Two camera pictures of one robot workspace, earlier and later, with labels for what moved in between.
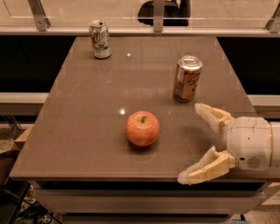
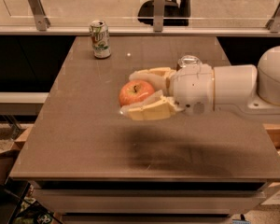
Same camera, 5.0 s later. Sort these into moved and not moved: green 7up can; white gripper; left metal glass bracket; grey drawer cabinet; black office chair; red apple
Moved: red apple; white gripper
Not moved: green 7up can; black office chair; grey drawer cabinet; left metal glass bracket
